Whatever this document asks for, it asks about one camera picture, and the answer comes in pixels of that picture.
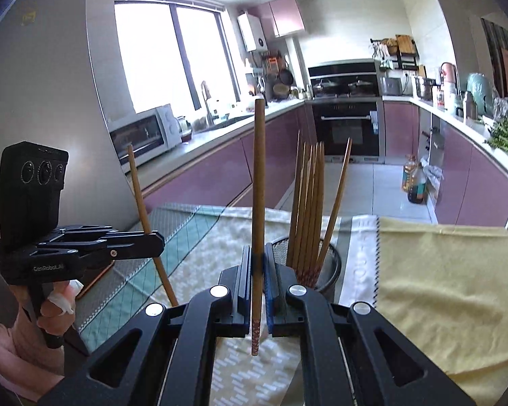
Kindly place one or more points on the wall spice rack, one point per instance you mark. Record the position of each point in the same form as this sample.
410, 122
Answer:
396, 53

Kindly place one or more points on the white microwave oven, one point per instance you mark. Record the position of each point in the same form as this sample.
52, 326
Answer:
150, 133

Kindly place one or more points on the pink upper cabinet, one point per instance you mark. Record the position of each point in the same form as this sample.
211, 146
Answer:
279, 18

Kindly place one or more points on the patterned beige green tablecloth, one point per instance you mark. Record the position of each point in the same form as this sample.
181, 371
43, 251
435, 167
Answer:
201, 241

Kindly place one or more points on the hanging black frying pan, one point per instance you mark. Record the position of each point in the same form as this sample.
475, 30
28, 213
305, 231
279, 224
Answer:
286, 77

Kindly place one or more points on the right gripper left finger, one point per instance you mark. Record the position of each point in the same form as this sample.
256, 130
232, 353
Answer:
164, 356

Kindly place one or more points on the black built-in oven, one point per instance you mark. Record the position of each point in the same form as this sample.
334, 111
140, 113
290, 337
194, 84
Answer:
338, 120

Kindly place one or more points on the teal round appliance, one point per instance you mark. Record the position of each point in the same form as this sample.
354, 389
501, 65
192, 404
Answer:
482, 92

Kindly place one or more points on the white water heater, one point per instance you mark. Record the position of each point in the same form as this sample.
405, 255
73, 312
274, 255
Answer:
252, 33

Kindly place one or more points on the pink left sleeve forearm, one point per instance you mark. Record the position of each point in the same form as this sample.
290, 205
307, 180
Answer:
27, 366

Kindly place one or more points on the black mesh utensil holder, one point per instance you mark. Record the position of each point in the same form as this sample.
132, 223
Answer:
323, 279

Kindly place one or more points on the kitchen faucet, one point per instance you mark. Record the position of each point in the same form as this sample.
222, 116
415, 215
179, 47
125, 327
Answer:
206, 97

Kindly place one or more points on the smartphone with orange case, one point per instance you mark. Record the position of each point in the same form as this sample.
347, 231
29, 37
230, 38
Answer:
91, 277

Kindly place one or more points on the steel stock pot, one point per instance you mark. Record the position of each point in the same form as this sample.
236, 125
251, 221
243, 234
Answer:
424, 87

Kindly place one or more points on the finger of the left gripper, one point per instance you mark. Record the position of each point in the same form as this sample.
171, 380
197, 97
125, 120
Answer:
121, 246
122, 230

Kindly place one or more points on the grey refrigerator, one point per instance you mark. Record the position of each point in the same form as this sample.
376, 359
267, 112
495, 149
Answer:
48, 96

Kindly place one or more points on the yellow cloth mat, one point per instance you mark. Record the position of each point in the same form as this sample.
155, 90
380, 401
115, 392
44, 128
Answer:
445, 287

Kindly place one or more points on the person's left hand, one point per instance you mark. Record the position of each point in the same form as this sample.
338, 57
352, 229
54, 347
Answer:
57, 314

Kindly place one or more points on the pink electric kettle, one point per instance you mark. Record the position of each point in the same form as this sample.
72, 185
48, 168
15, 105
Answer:
448, 75

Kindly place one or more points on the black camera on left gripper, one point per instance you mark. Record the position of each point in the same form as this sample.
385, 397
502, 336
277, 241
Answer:
32, 177

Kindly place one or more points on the dark soy sauce bottle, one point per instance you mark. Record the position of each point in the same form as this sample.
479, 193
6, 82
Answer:
417, 188

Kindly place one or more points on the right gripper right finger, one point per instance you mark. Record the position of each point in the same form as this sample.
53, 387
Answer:
351, 355

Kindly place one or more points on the yellow cooking oil bottle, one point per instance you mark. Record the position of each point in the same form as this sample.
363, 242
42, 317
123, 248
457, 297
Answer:
408, 170

